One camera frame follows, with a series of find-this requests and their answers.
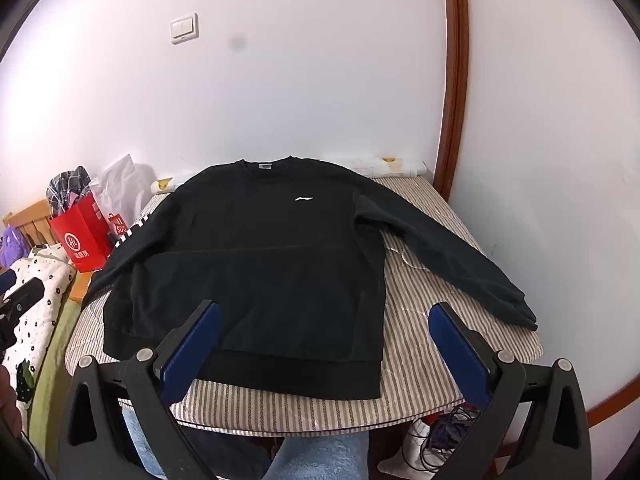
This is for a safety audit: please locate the white light switch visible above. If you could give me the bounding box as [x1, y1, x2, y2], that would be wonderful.
[170, 11, 200, 43]

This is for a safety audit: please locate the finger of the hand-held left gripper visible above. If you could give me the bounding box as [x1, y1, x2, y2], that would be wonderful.
[0, 270, 46, 313]

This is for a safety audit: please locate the person's left leg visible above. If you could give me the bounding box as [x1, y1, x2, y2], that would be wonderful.
[121, 402, 168, 480]

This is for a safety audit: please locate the wooden nightstand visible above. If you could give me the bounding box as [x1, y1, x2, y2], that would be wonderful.
[69, 260, 108, 306]

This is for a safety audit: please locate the wooden door frame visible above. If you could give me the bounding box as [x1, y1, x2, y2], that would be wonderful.
[431, 0, 468, 201]

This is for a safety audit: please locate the white duck-print roll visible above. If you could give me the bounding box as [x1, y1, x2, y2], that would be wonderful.
[152, 155, 428, 196]

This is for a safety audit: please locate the white cloth bag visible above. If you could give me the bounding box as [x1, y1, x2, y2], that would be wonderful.
[377, 417, 436, 476]

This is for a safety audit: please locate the tangle of dark cables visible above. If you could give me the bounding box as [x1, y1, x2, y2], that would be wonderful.
[420, 405, 483, 476]

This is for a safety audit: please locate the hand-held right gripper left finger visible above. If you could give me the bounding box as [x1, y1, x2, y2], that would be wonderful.
[57, 300, 223, 480]

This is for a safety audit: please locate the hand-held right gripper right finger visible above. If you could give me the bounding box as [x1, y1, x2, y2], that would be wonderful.
[428, 301, 593, 480]

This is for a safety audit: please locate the wooden baseboard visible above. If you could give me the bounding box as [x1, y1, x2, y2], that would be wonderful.
[585, 385, 640, 429]

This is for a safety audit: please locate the white plastic bag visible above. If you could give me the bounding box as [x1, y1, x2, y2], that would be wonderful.
[90, 154, 158, 241]

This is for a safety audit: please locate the red paper bag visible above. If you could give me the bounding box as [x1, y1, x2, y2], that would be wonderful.
[48, 195, 113, 273]

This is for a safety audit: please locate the person's leg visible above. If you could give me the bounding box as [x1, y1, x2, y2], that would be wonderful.
[121, 402, 168, 480]
[265, 432, 372, 480]

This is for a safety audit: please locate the green bedsheet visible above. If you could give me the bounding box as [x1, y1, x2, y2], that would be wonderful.
[20, 300, 83, 461]

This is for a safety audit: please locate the person's left forearm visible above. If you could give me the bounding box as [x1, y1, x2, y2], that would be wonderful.
[0, 365, 23, 441]

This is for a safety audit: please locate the wooden headboard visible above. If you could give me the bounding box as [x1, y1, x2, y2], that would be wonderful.
[2, 199, 61, 251]

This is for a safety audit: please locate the striped quilted mat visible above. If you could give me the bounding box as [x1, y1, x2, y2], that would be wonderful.
[65, 172, 546, 436]

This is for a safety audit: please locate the plaid cloth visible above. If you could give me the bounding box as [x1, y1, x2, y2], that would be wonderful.
[46, 165, 93, 216]

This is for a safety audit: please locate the black sweatshirt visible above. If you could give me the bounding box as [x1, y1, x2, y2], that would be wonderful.
[80, 156, 538, 401]

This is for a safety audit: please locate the white polka-dot pillow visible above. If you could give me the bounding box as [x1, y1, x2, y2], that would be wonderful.
[0, 245, 76, 411]

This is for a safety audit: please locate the person's right leg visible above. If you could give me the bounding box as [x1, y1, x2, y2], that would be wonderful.
[265, 432, 372, 480]

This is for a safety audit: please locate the purple cloth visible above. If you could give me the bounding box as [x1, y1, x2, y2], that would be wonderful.
[0, 225, 28, 268]

